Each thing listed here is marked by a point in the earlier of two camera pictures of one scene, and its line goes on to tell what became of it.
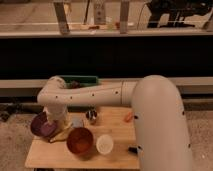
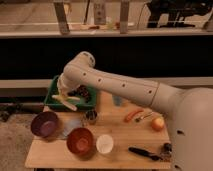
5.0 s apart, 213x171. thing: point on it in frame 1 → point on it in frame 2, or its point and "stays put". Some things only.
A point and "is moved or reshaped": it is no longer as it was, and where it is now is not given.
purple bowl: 41,126 stays put
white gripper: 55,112 → 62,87
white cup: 104,144 stays put
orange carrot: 128,117 stays put
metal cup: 91,116 stays put
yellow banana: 62,135 is moved or reshaped
